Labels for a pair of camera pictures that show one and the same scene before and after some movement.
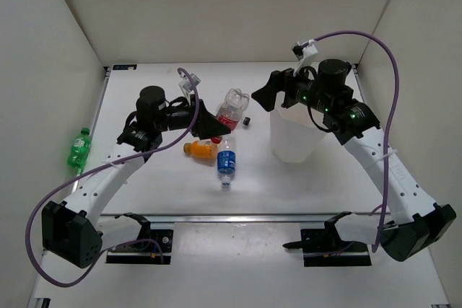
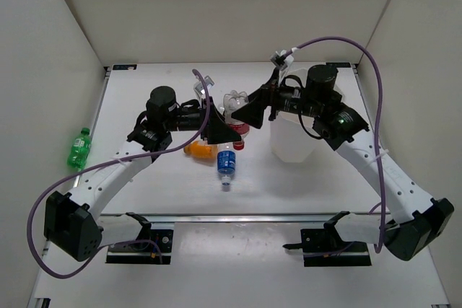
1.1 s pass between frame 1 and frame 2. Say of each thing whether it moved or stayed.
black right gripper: moved
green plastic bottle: stayed
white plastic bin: stayed
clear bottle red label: moved
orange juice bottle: stayed
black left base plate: stayed
